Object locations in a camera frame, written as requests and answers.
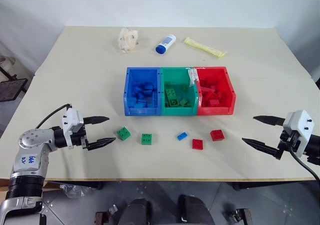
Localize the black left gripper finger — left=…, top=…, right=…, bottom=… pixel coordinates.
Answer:
left=87, top=137, right=117, bottom=152
left=83, top=115, right=111, bottom=126

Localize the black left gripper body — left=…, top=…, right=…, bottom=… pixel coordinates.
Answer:
left=72, top=124, right=91, bottom=152

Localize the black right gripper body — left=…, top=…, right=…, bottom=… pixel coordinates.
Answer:
left=277, top=129, right=300, bottom=153

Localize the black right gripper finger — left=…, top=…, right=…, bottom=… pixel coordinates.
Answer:
left=252, top=115, right=286, bottom=127
left=241, top=137, right=283, bottom=160

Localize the blue plastic bin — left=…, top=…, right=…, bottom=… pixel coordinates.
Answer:
left=123, top=66, right=162, bottom=117

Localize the red plastic bin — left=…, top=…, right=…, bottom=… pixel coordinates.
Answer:
left=194, top=66, right=237, bottom=116

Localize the dark rounded shape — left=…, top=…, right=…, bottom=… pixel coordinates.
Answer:
left=119, top=198, right=154, bottom=225
left=176, top=194, right=215, bottom=225

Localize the large green toy brick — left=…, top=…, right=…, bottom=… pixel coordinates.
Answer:
left=164, top=87, right=181, bottom=109

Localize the green plastic bin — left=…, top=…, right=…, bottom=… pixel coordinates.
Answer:
left=159, top=66, right=200, bottom=117

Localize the crumpled clear plastic bag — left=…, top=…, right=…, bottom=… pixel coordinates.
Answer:
left=117, top=27, right=140, bottom=54

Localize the black metal stand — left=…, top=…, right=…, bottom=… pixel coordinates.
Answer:
left=0, top=56, right=29, bottom=103

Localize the white crumpled label strip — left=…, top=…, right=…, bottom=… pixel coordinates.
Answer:
left=186, top=65, right=199, bottom=88

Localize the white tube with blue cap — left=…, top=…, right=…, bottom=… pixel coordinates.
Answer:
left=155, top=33, right=177, bottom=55

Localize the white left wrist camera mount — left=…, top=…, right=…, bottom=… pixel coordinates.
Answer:
left=61, top=107, right=85, bottom=149

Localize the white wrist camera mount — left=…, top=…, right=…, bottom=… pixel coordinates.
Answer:
left=61, top=107, right=85, bottom=149
left=282, top=109, right=316, bottom=158

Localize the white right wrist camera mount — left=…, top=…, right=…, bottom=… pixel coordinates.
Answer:
left=282, top=109, right=316, bottom=158

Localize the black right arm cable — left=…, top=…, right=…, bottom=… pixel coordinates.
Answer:
left=287, top=144, right=320, bottom=184

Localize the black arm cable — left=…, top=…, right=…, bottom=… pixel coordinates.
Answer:
left=36, top=103, right=73, bottom=130
left=287, top=144, right=320, bottom=184

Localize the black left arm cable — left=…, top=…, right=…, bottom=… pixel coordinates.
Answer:
left=36, top=103, right=73, bottom=130

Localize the yellow packet of cable ties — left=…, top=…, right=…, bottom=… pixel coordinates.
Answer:
left=183, top=36, right=228, bottom=60

